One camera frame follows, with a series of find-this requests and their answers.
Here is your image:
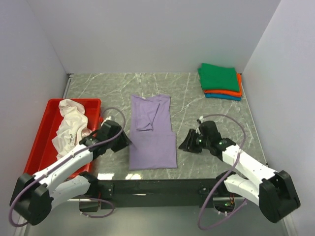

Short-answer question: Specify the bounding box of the purple t shirt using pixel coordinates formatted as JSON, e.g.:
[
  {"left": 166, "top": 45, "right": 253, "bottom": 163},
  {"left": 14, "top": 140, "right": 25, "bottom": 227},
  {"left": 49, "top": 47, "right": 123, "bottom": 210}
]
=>
[{"left": 129, "top": 94, "right": 177, "bottom": 170}]

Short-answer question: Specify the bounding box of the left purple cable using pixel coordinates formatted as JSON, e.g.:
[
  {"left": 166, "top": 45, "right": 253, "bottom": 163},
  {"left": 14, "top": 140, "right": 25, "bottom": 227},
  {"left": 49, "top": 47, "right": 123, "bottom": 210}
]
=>
[{"left": 8, "top": 107, "right": 126, "bottom": 228}]

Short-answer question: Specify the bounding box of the white t shirt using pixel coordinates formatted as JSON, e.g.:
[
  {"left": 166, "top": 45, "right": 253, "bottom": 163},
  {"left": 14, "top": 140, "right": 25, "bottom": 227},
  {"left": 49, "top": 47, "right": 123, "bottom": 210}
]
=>
[{"left": 52, "top": 99, "right": 92, "bottom": 160}]

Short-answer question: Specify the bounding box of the black base beam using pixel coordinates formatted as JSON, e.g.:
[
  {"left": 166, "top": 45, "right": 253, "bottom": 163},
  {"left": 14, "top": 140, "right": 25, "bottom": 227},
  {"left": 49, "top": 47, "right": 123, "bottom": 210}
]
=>
[{"left": 82, "top": 178, "right": 217, "bottom": 207}]

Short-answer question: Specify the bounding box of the red plastic bin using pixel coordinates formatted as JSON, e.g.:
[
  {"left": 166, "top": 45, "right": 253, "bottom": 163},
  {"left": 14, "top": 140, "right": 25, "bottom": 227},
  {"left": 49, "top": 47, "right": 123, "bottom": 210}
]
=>
[{"left": 24, "top": 98, "right": 103, "bottom": 175}]

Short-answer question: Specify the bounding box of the blue folded t shirt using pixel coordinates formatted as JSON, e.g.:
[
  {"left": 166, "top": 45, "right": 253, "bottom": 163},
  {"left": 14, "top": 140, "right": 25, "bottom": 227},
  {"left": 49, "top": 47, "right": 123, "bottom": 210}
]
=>
[{"left": 204, "top": 93, "right": 242, "bottom": 101}]

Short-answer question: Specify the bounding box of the purple cable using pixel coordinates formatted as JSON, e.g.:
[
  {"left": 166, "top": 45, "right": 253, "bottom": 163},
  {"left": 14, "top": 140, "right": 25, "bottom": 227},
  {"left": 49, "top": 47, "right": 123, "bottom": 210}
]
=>
[
  {"left": 8, "top": 107, "right": 126, "bottom": 228},
  {"left": 198, "top": 114, "right": 248, "bottom": 231}
]

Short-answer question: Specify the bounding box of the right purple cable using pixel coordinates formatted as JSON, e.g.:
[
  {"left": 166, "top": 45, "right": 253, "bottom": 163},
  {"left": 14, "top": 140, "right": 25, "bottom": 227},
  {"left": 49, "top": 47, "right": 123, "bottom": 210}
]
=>
[{"left": 198, "top": 114, "right": 248, "bottom": 231}]

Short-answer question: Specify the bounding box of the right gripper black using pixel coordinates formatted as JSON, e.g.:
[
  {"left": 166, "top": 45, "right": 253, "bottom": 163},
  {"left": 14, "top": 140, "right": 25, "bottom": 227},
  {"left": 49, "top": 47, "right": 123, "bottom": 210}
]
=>
[{"left": 178, "top": 129, "right": 210, "bottom": 154}]

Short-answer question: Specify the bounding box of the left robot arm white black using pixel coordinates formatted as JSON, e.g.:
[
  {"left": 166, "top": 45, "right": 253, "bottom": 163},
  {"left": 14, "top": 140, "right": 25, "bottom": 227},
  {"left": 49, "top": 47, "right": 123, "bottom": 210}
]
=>
[{"left": 8, "top": 120, "right": 132, "bottom": 227}]

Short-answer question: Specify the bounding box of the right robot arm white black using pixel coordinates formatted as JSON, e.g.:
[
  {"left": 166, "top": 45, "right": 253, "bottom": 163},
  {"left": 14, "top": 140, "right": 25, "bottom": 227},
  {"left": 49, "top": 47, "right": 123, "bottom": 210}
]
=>
[{"left": 179, "top": 121, "right": 301, "bottom": 223}]

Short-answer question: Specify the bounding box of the orange folded t shirt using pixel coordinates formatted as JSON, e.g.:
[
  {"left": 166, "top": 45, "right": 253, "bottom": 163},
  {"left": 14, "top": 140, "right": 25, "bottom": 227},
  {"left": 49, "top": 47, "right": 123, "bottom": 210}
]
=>
[{"left": 203, "top": 73, "right": 242, "bottom": 97}]

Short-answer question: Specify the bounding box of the green folded t shirt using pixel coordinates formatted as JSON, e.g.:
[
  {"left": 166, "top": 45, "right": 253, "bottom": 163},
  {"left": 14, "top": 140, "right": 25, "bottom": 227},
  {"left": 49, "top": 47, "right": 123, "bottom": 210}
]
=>
[{"left": 197, "top": 63, "right": 239, "bottom": 91}]

